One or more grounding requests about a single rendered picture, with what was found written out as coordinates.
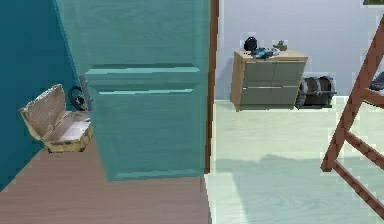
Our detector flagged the teal panelled room door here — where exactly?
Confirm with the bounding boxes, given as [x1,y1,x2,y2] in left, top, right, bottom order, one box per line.
[53,0,212,183]

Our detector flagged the wooden chest of drawers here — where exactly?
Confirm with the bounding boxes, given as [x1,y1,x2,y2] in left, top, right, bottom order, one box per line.
[229,49,309,112]

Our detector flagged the small olive green object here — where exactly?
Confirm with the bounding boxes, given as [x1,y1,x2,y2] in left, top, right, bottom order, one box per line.
[273,39,289,52]

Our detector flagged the dark barrel-shaped chest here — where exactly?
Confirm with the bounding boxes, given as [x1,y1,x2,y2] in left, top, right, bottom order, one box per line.
[295,75,338,110]

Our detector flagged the open tan box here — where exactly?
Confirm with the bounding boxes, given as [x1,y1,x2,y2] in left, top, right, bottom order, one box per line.
[18,83,95,154]

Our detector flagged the red-brown wooden ladder shelf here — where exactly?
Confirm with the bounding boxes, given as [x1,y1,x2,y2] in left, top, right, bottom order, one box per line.
[320,14,384,219]

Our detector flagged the dark object on shelf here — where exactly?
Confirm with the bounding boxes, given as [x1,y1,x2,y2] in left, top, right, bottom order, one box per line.
[369,71,384,92]

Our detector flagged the black door handle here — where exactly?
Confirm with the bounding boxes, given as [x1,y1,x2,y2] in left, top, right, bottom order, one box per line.
[68,75,94,112]

